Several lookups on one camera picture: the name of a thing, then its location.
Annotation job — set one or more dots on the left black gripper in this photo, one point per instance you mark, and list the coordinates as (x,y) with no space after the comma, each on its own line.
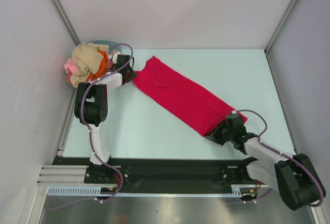
(132,75)

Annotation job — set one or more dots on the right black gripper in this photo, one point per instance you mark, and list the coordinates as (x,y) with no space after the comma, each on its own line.
(214,136)

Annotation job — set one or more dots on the magenta red t-shirt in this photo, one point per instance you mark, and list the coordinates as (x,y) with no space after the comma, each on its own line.
(188,101)

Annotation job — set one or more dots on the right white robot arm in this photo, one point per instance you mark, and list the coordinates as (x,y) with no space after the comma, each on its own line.
(293,176)

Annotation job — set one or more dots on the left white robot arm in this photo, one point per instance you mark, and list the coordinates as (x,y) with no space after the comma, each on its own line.
(91,108)

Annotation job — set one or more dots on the salmon pink t-shirt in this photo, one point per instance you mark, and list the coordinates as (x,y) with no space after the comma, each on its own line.
(109,66)

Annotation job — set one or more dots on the blue plastic laundry basket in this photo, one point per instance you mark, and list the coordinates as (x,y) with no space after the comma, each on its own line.
(110,44)

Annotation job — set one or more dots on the orange t-shirt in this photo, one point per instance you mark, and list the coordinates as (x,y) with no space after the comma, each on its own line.
(102,68)

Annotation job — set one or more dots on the beige t-shirt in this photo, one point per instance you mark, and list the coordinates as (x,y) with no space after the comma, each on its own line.
(88,58)

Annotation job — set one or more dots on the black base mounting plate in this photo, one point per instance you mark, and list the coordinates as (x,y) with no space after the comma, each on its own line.
(172,175)

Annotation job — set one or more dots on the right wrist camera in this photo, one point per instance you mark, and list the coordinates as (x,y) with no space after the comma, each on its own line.
(234,121)

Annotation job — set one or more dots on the left corner aluminium post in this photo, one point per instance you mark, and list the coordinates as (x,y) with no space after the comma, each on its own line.
(66,21)

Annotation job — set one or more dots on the corner aluminium post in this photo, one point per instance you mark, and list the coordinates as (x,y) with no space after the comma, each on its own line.
(66,21)
(282,22)

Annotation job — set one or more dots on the white slotted cable duct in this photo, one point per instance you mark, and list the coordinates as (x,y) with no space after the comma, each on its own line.
(108,191)

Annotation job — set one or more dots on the aluminium extrusion rail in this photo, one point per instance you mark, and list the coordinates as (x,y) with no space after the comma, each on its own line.
(61,175)

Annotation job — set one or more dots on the right corner aluminium post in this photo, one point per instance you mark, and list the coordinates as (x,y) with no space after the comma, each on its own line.
(282,22)

